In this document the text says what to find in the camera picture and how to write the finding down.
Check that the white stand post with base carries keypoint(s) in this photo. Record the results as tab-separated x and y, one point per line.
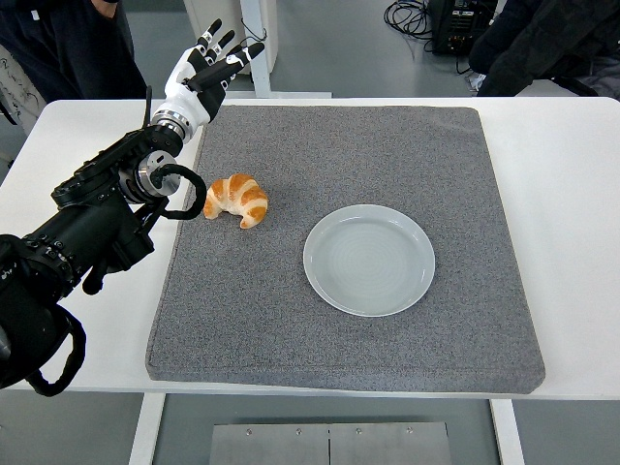
259	72

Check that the golden croissant bread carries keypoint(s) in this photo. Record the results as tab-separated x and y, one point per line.
237	196

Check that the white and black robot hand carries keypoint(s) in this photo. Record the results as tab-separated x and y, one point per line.
186	104

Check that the grey felt mat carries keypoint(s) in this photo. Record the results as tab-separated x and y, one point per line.
300	315

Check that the white table leg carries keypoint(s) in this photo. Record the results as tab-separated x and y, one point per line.
145	431
507	436

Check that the person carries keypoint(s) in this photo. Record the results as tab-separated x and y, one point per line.
72	48
19	92

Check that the grey metal plate with screws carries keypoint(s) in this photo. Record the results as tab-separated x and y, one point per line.
329	445

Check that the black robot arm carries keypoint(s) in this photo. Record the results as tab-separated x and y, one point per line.
92	227

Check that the black electronics box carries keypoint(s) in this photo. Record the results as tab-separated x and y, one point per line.
460	29

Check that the black jacket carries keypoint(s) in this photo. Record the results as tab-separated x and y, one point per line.
533	43

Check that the pale grey round plate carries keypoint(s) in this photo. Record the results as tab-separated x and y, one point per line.
368	261

